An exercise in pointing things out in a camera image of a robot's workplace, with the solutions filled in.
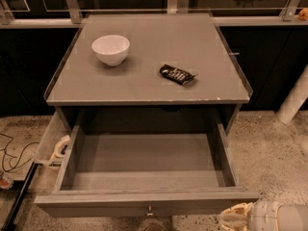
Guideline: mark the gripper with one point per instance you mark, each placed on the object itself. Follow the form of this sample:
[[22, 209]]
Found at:
[[264, 216]]

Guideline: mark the grey top drawer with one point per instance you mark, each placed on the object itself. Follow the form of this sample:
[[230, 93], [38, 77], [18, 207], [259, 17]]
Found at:
[[105, 175]]

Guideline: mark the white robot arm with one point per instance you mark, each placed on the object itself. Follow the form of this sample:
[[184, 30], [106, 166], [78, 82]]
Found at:
[[273, 161]]

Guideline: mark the metal drawer knob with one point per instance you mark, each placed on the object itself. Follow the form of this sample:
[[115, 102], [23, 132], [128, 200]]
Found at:
[[149, 211]]

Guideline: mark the grey wooden drawer cabinet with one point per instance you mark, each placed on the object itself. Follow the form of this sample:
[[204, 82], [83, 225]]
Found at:
[[195, 45]]

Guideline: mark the black snack wrapper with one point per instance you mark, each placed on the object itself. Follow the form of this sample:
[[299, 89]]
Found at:
[[176, 75]]

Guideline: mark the white tape roll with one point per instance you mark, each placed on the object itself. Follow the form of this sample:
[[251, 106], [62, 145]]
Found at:
[[60, 147]]

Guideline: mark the clear plastic bin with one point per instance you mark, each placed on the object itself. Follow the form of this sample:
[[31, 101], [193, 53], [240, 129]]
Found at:
[[54, 131]]

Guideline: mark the white ceramic bowl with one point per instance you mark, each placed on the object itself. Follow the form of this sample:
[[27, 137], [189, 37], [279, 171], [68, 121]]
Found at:
[[111, 50]]

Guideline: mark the orange round object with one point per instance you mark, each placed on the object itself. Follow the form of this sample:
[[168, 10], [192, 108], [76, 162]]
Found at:
[[303, 14]]

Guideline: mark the small red white object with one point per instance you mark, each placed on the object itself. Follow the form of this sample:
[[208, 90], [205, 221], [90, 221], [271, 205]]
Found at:
[[6, 182]]

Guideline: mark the metal window frame rail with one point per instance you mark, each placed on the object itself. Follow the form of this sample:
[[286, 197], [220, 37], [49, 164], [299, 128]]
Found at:
[[30, 14]]

